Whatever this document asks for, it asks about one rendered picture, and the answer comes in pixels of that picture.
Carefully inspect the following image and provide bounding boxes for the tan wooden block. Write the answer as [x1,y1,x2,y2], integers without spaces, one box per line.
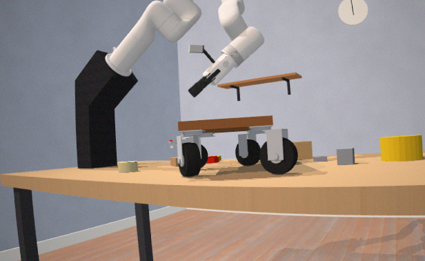
[170,157,178,167]

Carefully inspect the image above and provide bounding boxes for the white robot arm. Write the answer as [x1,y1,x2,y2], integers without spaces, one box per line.
[106,0,264,77]

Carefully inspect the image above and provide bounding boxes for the red toy brick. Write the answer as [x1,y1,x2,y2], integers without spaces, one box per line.
[206,156,219,163]

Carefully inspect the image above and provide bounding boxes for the yellow cylinder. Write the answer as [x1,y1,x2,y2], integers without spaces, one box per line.
[380,135,423,162]

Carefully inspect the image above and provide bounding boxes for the wooden wheeled dolly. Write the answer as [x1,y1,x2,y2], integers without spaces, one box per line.
[169,115,298,177]

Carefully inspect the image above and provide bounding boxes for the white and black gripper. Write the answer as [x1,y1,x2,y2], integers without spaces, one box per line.
[188,50,237,97]

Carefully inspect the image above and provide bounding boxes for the beige short cylinder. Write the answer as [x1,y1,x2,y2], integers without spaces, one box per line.
[118,161,138,173]

